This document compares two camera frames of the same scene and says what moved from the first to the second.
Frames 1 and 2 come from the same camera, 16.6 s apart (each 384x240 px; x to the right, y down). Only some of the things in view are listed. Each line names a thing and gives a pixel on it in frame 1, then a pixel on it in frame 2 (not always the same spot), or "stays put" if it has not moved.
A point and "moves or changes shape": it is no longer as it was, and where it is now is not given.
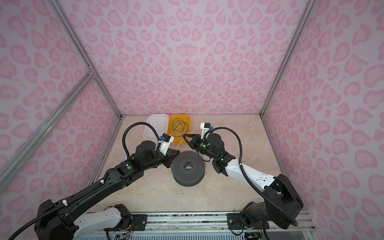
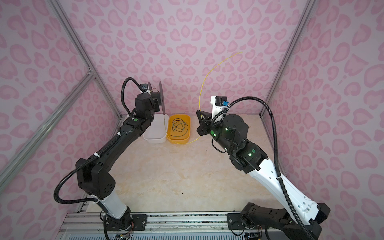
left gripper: [170, 155] → [154, 103]
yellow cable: [247, 132] moves or changes shape
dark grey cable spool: [185, 177] → [159, 95]
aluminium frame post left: [74, 38] stays put
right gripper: [195, 141] → [202, 130]
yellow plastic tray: [178, 125] stays put
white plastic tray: [160, 121] stays put
